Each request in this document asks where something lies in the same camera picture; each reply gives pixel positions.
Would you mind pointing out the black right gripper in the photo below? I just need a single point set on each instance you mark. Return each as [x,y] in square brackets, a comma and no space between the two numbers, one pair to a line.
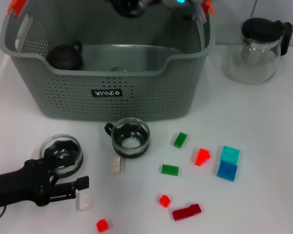
[127,8]

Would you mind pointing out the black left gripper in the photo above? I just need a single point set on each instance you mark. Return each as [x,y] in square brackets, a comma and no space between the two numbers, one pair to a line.
[19,187]

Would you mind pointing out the grey-green perforated storage basket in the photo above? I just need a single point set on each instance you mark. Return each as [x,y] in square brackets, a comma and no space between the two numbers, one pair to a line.
[136,102]

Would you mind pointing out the white toy brick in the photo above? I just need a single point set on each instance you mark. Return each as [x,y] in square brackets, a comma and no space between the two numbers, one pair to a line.
[117,165]
[84,203]

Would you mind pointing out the small red toy brick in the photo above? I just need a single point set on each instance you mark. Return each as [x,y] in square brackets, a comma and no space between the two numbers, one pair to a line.
[164,201]
[102,224]

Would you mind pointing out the dark clay teapot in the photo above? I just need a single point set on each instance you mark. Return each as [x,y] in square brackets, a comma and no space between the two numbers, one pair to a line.
[66,57]

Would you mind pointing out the green toy brick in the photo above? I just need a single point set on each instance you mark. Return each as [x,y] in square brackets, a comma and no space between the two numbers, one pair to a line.
[180,140]
[170,169]

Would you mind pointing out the dark red long toy brick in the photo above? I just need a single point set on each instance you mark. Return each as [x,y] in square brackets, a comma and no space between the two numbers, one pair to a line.
[185,212]

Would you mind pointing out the red-orange wedge toy brick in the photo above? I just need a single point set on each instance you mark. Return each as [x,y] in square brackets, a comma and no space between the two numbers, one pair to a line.
[200,158]

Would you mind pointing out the glass pitcher with black lid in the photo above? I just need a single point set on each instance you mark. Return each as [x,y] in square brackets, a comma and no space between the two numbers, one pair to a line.
[249,65]

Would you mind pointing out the blue flat toy brick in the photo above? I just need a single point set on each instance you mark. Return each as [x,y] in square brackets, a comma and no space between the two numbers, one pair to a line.
[227,171]

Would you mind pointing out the teal flat toy brick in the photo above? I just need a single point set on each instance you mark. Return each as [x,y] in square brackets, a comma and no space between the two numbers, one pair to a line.
[230,153]

